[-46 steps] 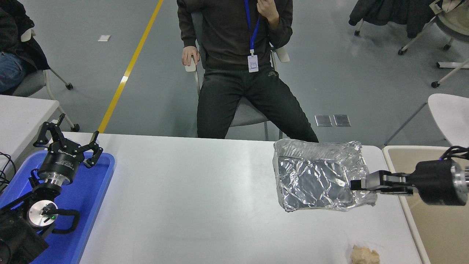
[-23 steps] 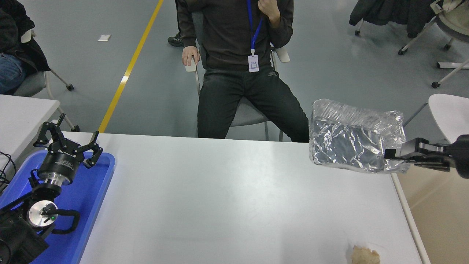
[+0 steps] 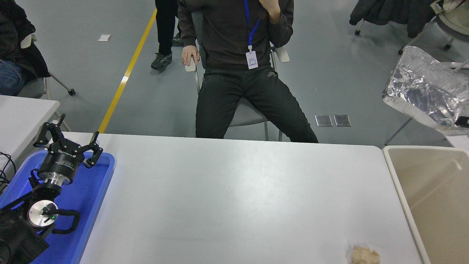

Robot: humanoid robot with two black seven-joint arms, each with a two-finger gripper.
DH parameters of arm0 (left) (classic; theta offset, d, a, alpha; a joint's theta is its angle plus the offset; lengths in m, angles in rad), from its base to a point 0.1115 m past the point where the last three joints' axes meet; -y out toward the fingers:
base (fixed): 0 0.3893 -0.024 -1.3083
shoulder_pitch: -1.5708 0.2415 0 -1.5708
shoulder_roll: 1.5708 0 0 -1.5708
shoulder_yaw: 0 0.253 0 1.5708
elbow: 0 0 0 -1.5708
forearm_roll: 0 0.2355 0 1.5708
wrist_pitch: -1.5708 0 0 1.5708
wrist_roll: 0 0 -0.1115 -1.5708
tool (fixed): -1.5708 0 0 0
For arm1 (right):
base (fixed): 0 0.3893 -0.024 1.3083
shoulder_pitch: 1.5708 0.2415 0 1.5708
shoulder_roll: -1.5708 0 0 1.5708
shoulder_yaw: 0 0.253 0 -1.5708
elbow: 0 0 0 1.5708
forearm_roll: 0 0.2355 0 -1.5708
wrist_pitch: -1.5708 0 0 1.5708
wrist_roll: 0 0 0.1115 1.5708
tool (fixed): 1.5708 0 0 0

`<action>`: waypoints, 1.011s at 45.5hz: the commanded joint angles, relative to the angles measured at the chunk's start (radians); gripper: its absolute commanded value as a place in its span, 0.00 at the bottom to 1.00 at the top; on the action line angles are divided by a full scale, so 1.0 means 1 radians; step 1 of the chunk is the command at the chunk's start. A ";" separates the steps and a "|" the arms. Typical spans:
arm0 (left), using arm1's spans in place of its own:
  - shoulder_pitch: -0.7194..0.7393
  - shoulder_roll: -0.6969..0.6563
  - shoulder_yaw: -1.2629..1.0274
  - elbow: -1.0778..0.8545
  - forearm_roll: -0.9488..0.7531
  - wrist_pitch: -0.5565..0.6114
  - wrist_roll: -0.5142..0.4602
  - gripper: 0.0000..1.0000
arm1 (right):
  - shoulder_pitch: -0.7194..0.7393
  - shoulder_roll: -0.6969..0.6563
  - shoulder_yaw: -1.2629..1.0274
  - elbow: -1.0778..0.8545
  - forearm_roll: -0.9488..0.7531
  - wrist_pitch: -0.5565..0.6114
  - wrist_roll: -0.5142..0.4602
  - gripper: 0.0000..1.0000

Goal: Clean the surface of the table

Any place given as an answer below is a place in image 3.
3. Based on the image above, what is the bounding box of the blue plastic tray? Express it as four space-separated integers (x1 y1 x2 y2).
0 150 116 264

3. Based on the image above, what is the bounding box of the large pale bin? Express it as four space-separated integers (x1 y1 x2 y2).
382 145 469 264

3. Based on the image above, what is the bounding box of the yellow floor tape line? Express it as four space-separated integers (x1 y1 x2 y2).
97 8 158 133

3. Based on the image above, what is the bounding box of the person's left hand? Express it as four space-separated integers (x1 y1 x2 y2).
259 0 281 24

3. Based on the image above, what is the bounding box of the white wheeled stand base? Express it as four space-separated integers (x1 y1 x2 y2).
449 59 469 72

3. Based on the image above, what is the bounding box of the crumpled tan paper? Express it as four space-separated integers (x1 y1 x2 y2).
351 245 381 264

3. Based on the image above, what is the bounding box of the silver foil tray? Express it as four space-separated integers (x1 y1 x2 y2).
382 45 469 137

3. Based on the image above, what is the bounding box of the grey wheeled chair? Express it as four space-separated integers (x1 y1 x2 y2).
354 0 469 52

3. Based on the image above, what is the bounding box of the blue lanyard with badge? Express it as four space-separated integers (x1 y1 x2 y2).
244 0 262 70

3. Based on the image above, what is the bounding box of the person's right hand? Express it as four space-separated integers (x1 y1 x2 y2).
182 45 200 67

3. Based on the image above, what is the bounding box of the white side table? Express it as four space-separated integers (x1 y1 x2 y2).
0 95 60 173

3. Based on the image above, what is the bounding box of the dark jacket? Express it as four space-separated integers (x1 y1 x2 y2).
349 0 438 39

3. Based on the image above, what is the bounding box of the person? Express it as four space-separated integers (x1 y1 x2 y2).
0 0 51 96
177 0 319 143
151 0 184 72

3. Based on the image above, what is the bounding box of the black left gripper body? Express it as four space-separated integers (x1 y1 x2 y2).
37 141 86 184

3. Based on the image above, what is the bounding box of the grey chair with white armrests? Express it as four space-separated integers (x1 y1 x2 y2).
16 34 76 132
185 11 290 142

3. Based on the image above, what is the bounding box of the black cable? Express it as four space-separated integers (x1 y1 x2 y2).
0 152 17 193

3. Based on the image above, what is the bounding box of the white plastic chair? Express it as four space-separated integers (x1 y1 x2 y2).
384 117 469 151

